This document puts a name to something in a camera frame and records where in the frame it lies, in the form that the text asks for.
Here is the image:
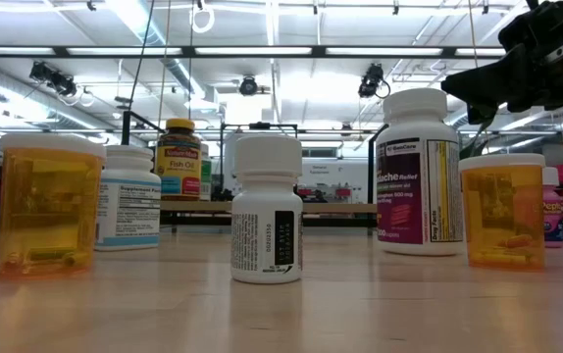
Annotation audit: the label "black overhead crossbar with lights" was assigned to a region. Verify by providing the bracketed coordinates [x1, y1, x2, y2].
[0, 44, 508, 60]

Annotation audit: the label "small white bottle black label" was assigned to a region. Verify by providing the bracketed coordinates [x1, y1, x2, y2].
[230, 134, 305, 285]

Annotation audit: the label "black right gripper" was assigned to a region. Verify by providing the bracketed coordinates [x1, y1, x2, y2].
[439, 0, 563, 126]

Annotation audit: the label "pink bottle white cap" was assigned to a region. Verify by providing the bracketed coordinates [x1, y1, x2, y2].
[541, 166, 563, 249]

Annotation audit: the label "round black overhead camera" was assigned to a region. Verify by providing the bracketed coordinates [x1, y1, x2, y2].
[238, 76, 261, 97]

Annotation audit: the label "black aluminium rig frame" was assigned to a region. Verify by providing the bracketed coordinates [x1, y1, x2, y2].
[0, 210, 563, 239]

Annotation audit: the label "white cap green label bottle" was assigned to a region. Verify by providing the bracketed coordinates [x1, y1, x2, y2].
[199, 141, 213, 202]

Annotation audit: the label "white hanging cable ring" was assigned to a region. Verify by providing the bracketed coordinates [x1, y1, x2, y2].
[190, 4, 216, 34]

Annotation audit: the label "black-framed wooden shelf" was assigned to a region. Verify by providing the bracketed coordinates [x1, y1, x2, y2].
[120, 110, 389, 237]

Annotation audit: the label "black camera with cable loop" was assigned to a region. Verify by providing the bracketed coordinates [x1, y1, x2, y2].
[357, 62, 391, 99]

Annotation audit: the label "large white headache relief bottle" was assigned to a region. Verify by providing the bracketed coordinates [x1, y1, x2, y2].
[375, 87, 465, 257]

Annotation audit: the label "orange pill vial white cap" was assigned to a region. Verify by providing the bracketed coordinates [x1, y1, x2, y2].
[458, 153, 547, 272]
[0, 132, 108, 280]

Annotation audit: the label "yellow cap fish oil bottle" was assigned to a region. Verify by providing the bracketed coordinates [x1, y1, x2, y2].
[155, 118, 203, 202]

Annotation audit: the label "black ceiling-mounted devices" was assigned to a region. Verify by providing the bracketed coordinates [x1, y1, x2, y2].
[28, 61, 79, 98]

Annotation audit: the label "white supplement bottle blue stripes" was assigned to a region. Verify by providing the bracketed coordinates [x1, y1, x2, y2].
[94, 144, 163, 252]

